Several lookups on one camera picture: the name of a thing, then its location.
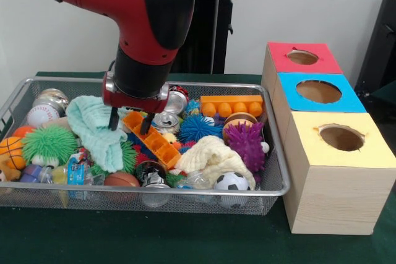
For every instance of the black upright panel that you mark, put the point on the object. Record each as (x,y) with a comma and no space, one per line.
(380,44)

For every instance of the short orange toy brick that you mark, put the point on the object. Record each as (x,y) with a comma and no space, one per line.
(161,149)

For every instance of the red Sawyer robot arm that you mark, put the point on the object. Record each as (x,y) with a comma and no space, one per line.
(139,13)

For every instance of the long orange toy brick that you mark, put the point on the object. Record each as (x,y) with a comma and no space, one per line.
(232,100)

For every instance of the green spiky ball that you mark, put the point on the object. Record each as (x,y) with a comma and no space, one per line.
(128,155)

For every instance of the purple spiky toy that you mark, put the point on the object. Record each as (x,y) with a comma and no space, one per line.
(246,146)

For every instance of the small soccer ball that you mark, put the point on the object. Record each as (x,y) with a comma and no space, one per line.
(232,182)

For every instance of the mint green cloth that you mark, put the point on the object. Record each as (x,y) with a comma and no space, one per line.
(89,121)

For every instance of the blue spiky ball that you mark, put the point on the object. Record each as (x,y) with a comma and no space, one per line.
(196,128)

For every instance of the wooden box with three holes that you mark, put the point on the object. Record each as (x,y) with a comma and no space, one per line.
(334,202)

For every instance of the green spiky toy with eyes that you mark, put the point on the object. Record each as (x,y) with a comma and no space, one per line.
(49,145)

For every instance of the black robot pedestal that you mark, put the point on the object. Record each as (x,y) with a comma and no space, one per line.
(210,29)

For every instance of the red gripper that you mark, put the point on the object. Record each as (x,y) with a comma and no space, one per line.
(133,104)

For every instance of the cream yellow cloth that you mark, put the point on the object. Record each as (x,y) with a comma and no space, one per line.
(210,155)

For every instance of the white baseball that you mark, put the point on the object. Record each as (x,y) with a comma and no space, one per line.
(41,115)

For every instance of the silver mesh bin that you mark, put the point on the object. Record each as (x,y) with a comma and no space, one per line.
(46,202)

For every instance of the small orange basketball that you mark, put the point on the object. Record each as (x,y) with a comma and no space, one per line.
(10,152)

